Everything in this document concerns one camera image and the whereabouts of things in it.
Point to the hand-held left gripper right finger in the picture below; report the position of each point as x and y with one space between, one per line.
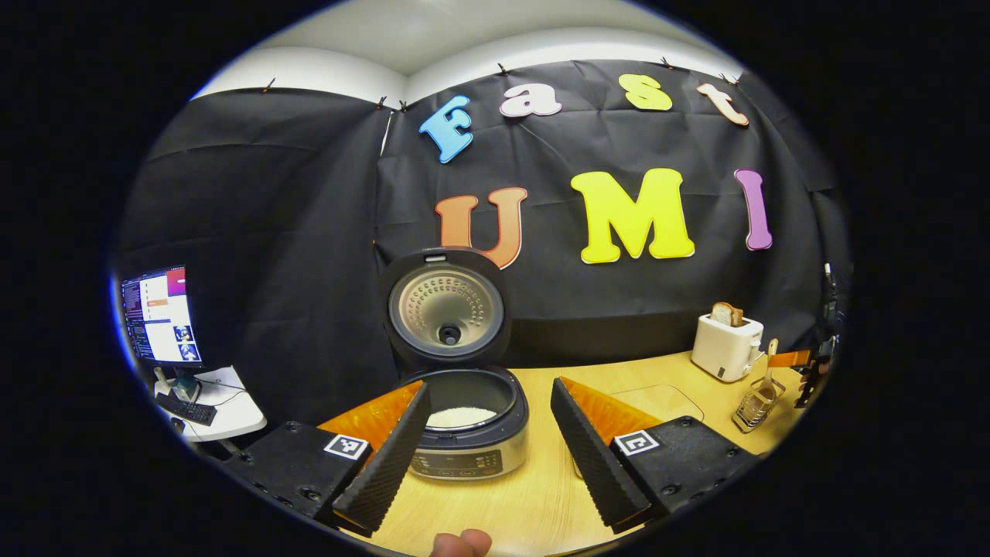
592 464

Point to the white side table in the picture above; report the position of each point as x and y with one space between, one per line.
236 406

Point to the dark grey rice cooker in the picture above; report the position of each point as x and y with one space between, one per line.
448 309

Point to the black keyboard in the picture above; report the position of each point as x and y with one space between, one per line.
186 408

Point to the clear plastic rice box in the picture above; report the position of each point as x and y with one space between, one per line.
657 402

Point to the white rice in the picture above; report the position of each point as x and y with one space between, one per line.
462 418

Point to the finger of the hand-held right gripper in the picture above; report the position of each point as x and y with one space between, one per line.
789 359

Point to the computer monitor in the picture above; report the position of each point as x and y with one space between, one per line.
162 317

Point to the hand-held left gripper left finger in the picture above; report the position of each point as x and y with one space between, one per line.
387 464

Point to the toasted bread slice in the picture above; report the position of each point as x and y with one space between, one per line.
727 314

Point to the white toaster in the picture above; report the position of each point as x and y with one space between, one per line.
723 348

